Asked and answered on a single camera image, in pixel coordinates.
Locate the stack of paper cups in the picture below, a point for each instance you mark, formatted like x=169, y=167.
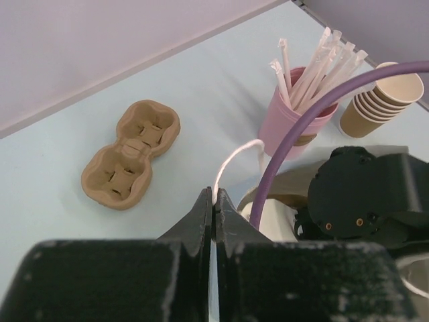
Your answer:
x=369, y=110

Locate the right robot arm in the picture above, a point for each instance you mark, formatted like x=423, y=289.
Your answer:
x=355, y=195

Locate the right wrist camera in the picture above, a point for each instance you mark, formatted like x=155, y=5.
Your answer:
x=277, y=221

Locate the stacked brown pulp carriers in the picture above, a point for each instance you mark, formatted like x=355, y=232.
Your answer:
x=119, y=174

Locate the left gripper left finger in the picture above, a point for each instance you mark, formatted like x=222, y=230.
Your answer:
x=163, y=279

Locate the light blue paper bag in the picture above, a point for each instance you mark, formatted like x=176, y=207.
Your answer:
x=240, y=178

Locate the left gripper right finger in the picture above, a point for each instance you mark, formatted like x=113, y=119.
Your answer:
x=262, y=280

